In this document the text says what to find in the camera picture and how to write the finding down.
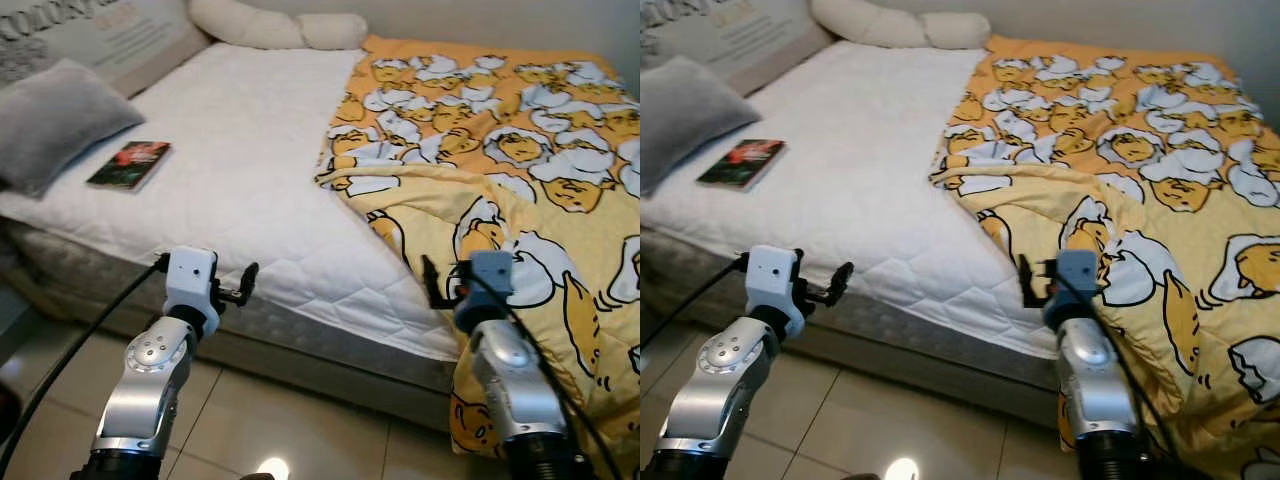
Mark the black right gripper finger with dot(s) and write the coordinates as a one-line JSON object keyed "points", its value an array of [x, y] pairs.
{"points": [[1026, 282], [431, 282]]}

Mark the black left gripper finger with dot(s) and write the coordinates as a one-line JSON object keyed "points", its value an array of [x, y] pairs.
{"points": [[248, 292], [838, 292]]}

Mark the dark green red book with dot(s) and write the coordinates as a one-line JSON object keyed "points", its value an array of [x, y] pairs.
{"points": [[742, 165], [130, 165]]}

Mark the grey pillow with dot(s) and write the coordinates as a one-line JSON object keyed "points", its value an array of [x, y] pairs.
{"points": [[690, 120], [60, 125]]}

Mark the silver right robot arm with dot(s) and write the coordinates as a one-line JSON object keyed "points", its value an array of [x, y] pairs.
{"points": [[510, 390], [1090, 390]]}

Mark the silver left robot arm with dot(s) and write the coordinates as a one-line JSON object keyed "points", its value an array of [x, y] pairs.
{"points": [[150, 380], [715, 380]]}

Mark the grey bed base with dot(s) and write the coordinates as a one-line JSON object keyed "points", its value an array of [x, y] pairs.
{"points": [[330, 382], [900, 366]]}

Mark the white quilted mattress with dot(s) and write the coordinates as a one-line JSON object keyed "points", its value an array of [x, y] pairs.
{"points": [[860, 150], [230, 150]]}

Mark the grey printed headboard cushion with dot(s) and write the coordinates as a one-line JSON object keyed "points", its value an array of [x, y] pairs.
{"points": [[750, 40], [120, 40]]}

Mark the small cream pillow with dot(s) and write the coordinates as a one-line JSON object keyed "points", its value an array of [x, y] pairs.
{"points": [[335, 30], [958, 30]]}

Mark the long cream bolster pillow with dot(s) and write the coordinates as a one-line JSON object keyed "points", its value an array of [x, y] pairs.
{"points": [[240, 22], [860, 20]]}

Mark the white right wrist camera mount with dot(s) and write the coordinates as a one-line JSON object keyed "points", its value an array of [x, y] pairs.
{"points": [[490, 285], [1078, 280]]}

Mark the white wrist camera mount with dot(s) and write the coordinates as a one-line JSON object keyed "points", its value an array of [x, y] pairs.
{"points": [[772, 280], [1078, 280], [490, 285], [190, 280]]}

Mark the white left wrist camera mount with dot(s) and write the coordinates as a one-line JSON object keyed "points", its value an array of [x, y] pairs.
{"points": [[772, 280], [190, 280]]}

